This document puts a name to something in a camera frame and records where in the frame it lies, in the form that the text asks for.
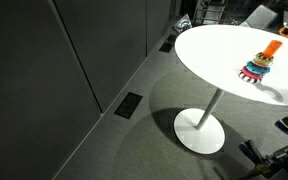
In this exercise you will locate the small black floor outlet plate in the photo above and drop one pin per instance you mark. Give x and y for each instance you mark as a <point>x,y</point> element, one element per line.
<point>166,47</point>

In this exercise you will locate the large black floor outlet plate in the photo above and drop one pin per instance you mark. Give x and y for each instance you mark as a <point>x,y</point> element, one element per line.
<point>128,105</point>

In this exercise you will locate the grey mesh chair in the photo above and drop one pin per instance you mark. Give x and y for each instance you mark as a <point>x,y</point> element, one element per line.
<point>260,16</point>

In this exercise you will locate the orange toy peg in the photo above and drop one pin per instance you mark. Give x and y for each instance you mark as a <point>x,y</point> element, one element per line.
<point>272,48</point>

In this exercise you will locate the black white striped toy base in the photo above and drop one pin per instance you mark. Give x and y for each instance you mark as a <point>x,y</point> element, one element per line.
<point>247,79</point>

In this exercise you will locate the shiny metal floor box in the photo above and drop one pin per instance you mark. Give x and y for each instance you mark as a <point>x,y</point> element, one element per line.
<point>182,23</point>

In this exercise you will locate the dark metal rack frame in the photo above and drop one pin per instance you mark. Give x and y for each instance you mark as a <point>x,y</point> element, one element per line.
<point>214,11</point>

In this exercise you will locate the white table pedestal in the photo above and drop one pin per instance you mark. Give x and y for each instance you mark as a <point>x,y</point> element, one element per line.
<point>200,136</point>

